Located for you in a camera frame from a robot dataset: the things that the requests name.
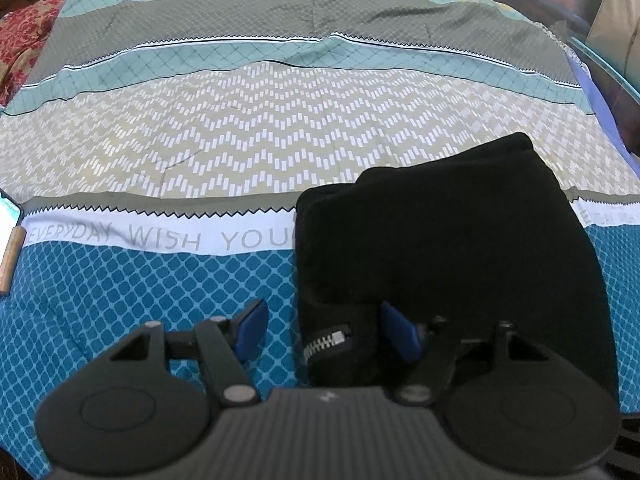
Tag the black pants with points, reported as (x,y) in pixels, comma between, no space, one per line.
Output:
(450,240)

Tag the beige cushion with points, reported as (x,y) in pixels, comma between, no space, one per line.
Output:
(610,10)

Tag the patterned teal bedsheet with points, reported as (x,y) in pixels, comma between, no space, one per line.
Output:
(200,135)

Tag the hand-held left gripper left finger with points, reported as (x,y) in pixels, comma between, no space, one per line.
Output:
(252,329)

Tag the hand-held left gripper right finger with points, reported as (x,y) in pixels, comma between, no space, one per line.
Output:
(400,331)

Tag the black smartphone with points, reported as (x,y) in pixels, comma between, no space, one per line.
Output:
(7,212)

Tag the wooden phone stand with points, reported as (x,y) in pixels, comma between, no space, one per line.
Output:
(11,257)

